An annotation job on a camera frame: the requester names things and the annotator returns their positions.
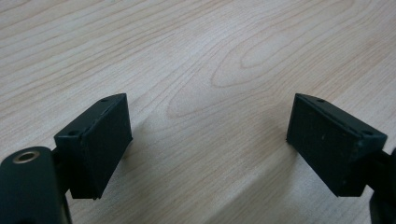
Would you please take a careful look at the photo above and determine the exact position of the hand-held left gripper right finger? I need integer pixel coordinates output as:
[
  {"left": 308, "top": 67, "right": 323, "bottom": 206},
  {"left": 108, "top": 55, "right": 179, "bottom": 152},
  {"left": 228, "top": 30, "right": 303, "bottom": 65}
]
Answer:
[{"left": 286, "top": 92, "right": 389, "bottom": 198}]

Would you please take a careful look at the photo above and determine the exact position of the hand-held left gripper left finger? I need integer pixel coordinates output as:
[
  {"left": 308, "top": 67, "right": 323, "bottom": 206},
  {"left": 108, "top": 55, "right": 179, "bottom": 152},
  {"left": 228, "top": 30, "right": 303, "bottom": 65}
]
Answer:
[{"left": 53, "top": 92, "right": 134, "bottom": 201}]

